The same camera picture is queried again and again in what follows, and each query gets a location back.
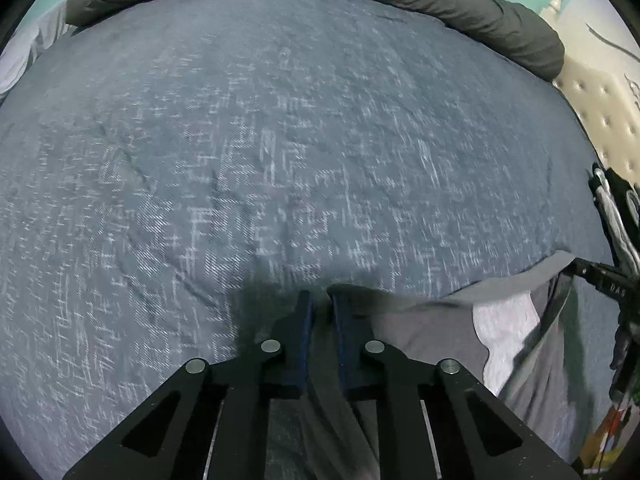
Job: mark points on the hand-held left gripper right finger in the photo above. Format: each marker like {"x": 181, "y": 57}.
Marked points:
{"x": 344, "y": 355}

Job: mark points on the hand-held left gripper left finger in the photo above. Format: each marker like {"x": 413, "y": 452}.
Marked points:
{"x": 302, "y": 350}

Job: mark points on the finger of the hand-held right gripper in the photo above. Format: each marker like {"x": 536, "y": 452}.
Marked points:
{"x": 600, "y": 277}

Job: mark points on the grey boxer briefs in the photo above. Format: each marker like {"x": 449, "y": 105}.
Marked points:
{"x": 430, "y": 330}

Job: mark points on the pile of colourful packets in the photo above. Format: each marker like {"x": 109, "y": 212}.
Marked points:
{"x": 607, "y": 435}

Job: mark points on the pale striped folded garment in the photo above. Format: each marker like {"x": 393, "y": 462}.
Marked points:
{"x": 612, "y": 215}

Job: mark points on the black folded garment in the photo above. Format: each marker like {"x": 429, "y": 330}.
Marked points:
{"x": 625, "y": 185}

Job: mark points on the cream tufted headboard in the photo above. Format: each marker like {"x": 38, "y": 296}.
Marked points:
{"x": 595, "y": 95}

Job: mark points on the blue flecked bed blanket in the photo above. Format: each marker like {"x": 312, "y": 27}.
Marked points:
{"x": 250, "y": 135}

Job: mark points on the white pillow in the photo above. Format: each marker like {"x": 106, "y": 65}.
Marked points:
{"x": 25, "y": 55}

